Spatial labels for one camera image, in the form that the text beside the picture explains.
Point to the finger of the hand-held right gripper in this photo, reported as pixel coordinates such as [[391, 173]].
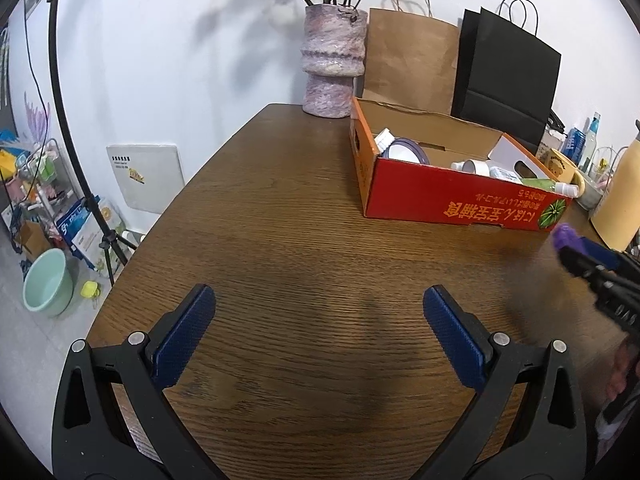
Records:
[[587, 272], [600, 255]]

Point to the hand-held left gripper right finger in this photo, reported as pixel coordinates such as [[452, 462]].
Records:
[[452, 335]]

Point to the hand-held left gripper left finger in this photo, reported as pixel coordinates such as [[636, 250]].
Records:
[[182, 335]]

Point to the purple ridged lid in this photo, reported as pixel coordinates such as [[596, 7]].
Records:
[[565, 235]]

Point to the green spray bottle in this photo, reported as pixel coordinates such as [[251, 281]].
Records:
[[537, 184]]

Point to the clear cotton swab box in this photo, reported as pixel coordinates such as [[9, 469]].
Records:
[[505, 174]]

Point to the red cardboard box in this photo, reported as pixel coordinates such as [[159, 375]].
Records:
[[450, 200]]

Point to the small white bottle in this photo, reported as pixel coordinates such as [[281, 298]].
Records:
[[472, 166]]

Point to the blue round lid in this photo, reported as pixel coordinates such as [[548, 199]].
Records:
[[407, 150]]

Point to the cream plug adapter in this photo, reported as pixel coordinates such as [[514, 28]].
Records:
[[384, 140]]

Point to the person's right hand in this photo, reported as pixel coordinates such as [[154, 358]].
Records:
[[625, 367]]

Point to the yellow thermos jug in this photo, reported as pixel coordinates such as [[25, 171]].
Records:
[[617, 210]]

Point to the grey bowl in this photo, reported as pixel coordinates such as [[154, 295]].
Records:
[[590, 195]]

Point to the yellow bear mug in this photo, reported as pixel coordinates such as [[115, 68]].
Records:
[[562, 167]]

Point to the small yellow case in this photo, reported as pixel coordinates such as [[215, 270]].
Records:
[[90, 291]]

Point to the blue drink can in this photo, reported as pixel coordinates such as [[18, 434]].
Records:
[[575, 145]]

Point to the clear spray bottle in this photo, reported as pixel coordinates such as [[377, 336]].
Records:
[[591, 142]]

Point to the glass clip jar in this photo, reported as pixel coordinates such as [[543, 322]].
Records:
[[549, 140]]

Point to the blue white carton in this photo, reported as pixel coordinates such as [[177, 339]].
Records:
[[85, 235]]

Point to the green plastic basin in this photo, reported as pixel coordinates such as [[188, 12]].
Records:
[[47, 285]]

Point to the small cardboard box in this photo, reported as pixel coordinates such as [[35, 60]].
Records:
[[32, 237]]

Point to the black paper bag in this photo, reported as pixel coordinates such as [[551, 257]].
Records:
[[505, 75]]

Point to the cluttered storage cart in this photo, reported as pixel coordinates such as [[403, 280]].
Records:
[[40, 180]]

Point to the black light stand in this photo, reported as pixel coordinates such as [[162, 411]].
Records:
[[65, 110]]

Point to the purple flower decoration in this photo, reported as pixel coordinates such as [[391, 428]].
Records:
[[37, 120]]

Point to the brown paper bag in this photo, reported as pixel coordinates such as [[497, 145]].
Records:
[[410, 60]]

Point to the pink textured vase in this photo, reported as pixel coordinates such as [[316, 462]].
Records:
[[332, 60]]

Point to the dark cabinet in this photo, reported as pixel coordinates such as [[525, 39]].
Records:
[[4, 75]]

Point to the white wall panel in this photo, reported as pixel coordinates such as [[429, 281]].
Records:
[[145, 177]]

